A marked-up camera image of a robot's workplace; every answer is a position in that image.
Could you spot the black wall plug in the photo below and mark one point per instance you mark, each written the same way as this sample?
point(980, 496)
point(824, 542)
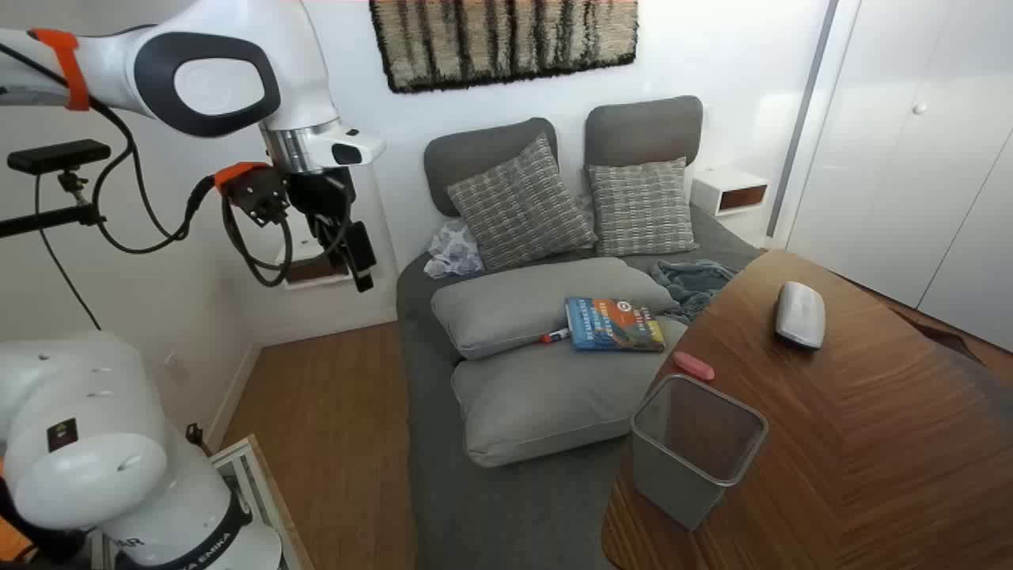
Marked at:
point(195, 432)

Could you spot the colourful blue book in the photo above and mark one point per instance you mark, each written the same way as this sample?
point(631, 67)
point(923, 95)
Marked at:
point(612, 325)

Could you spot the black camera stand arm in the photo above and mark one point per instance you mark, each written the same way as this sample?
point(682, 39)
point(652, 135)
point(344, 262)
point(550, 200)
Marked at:
point(48, 221)

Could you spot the pink eraser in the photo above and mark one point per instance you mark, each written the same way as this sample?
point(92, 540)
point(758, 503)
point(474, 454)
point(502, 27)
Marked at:
point(695, 366)

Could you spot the large plain gray pillow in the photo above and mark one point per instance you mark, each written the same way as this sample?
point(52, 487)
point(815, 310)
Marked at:
point(538, 405)

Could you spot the black camera bar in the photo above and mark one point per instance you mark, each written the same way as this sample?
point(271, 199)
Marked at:
point(58, 157)

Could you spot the gray checked pillow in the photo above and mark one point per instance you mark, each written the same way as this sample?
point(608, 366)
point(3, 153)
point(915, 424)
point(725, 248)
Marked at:
point(640, 206)
point(522, 206)

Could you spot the white wardrobe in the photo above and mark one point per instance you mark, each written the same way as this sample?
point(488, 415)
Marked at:
point(918, 161)

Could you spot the gray headboard cushion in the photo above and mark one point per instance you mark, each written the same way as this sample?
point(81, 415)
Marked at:
point(471, 153)
point(643, 127)

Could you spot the woven wall tapestry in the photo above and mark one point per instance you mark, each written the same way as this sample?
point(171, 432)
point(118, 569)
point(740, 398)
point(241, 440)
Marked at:
point(509, 37)

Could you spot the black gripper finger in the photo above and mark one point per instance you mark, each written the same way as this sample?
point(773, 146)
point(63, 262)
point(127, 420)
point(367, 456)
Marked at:
point(331, 238)
point(362, 257)

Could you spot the white wall nightstand shelf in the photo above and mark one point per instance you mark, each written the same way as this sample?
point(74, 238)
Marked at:
point(310, 274)
point(728, 191)

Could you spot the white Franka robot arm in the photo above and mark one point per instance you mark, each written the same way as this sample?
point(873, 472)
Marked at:
point(63, 423)

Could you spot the teal knitted blanket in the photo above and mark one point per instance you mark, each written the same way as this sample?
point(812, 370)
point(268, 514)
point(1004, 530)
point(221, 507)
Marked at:
point(692, 282)

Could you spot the gray trash bin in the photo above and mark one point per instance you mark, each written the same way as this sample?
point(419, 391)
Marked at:
point(692, 454)

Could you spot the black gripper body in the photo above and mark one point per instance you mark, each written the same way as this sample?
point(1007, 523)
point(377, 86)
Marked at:
point(318, 193)

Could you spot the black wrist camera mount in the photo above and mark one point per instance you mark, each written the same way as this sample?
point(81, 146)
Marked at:
point(255, 193)

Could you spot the white patterned cloth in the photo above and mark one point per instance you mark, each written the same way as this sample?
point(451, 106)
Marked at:
point(454, 255)

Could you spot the white oval object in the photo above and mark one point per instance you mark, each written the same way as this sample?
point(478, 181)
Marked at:
point(798, 314)

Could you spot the grey sofa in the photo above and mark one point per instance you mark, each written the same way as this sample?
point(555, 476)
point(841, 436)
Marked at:
point(495, 507)

